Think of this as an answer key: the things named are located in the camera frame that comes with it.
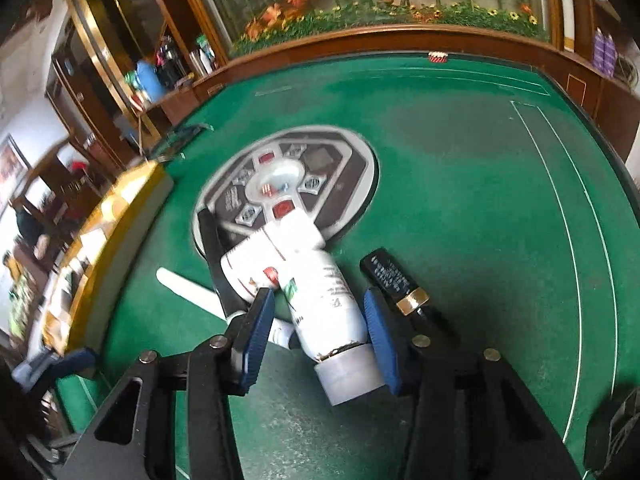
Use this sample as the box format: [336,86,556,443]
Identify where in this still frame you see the large white plastic bottle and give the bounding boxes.
[264,210,384,406]

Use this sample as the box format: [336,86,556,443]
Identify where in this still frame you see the black gold lipstick tube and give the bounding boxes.
[359,247,460,348]

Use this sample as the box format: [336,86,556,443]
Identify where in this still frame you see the white flat stick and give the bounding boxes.
[154,265,296,350]

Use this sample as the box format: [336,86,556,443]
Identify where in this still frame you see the small white round container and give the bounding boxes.
[220,235,285,302]

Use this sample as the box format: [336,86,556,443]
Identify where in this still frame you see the black pen with cap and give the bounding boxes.
[198,206,247,322]

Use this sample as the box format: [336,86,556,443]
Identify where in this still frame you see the mahjong table centre control panel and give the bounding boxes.
[194,125,378,247]

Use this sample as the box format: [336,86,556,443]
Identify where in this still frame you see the yellow storage box tray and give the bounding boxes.
[41,162,174,356]

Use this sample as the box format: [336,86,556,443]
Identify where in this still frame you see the dark wooden chair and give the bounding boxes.
[9,134,126,248]

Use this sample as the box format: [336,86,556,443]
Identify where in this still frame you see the black tray on table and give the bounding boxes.
[146,124,214,162]

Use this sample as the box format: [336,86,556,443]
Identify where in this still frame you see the red white small cap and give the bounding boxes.
[427,51,448,63]

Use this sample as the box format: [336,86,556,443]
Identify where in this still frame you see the black thermos flask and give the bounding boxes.
[156,36,188,89]

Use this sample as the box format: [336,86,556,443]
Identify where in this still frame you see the blue thermos jug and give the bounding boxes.
[136,58,167,103]

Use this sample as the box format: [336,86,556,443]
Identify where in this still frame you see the purple bottles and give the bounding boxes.
[592,28,617,78]

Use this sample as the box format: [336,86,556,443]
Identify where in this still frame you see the framed wall picture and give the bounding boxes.
[0,134,30,204]

